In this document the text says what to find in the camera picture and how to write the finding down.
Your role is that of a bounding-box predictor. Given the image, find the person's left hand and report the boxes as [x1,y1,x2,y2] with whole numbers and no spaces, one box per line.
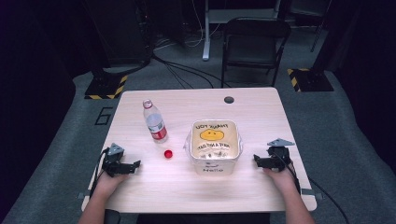
[92,170,129,201]

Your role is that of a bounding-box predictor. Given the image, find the black hazard-striped stand base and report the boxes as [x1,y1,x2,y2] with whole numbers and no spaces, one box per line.
[84,68,129,101]
[286,67,334,93]

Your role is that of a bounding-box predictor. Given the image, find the clear smiley print plastic bag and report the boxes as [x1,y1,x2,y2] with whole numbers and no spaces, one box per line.
[183,119,244,161]

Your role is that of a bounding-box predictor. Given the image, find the black equipment cabinet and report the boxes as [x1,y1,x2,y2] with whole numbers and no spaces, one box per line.
[81,0,156,68]

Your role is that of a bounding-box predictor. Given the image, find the black floor cables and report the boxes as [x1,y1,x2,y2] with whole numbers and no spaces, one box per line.
[150,53,232,90]

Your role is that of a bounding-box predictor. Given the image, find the white desk frame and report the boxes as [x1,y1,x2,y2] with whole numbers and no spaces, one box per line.
[201,0,283,62]

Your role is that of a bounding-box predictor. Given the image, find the white square bin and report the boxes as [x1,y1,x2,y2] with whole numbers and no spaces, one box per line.
[189,119,240,176]

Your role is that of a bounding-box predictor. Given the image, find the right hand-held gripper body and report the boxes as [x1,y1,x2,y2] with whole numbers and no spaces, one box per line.
[266,137,296,172]

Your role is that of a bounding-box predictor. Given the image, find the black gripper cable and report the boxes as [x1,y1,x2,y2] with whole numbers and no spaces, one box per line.
[89,147,110,199]
[274,151,350,224]

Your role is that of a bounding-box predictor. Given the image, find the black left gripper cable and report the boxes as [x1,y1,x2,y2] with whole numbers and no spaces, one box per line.
[89,147,110,199]

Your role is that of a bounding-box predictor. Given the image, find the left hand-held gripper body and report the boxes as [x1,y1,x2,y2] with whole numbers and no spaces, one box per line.
[102,143,126,177]

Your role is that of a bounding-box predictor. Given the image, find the white floor cables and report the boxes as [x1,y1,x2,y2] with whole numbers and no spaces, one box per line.
[154,0,222,50]

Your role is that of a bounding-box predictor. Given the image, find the person's right hand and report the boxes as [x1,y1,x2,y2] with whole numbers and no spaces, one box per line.
[262,166,298,195]

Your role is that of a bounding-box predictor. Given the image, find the clear plastic water bottle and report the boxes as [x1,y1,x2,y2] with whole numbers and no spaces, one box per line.
[142,98,169,145]

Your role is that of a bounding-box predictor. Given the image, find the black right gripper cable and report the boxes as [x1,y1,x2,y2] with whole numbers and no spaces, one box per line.
[274,151,350,224]

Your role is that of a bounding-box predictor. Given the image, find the black folding chair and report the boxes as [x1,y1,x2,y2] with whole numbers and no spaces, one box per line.
[220,16,292,89]

